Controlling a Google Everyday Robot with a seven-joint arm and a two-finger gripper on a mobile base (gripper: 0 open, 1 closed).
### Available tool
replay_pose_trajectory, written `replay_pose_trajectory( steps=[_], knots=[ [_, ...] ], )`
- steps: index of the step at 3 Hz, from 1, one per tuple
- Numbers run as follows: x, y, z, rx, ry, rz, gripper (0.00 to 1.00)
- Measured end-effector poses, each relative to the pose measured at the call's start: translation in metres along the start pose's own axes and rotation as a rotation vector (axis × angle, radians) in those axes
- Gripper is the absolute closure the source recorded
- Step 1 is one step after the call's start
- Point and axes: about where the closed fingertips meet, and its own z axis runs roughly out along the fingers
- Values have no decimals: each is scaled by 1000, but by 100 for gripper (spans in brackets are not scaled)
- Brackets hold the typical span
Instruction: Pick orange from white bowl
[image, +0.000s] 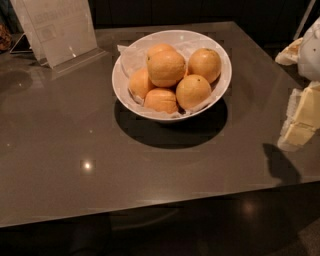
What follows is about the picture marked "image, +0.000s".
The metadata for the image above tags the clear acrylic sign holder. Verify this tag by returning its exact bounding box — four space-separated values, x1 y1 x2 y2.
10 0 104 73

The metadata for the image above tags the orange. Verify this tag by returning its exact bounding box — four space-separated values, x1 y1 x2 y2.
188 48 222 83
176 74 211 110
147 43 175 57
144 88 178 114
146 51 186 88
129 68 155 99

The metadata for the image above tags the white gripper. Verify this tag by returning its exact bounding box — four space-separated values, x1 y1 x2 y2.
275 17 320 152

